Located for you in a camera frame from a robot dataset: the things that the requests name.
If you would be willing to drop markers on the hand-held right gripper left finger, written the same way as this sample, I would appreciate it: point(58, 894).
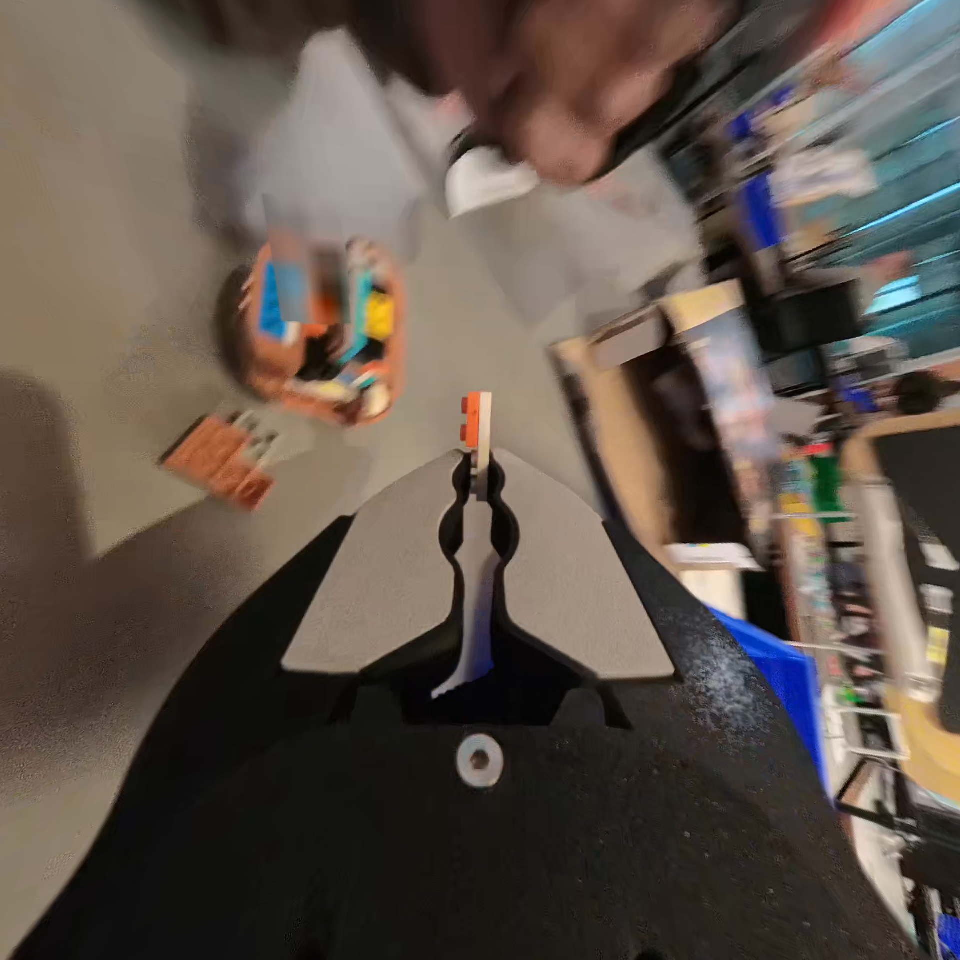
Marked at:
point(375, 593)

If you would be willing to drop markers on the blue plastic bin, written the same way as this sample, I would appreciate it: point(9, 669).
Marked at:
point(780, 675)

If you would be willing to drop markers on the white brick plate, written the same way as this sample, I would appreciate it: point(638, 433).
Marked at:
point(483, 468)

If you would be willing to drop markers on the wood-framed black screen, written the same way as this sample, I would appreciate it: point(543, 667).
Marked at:
point(923, 600)

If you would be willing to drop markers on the brown brick assembly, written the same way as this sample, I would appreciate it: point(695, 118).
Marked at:
point(225, 458)

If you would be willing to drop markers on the small brown bracket piece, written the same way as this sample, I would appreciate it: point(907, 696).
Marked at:
point(468, 420)

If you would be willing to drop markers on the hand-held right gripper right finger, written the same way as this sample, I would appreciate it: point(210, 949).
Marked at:
point(585, 593)

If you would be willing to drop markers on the person's left hand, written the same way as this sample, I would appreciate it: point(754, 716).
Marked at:
point(585, 75)

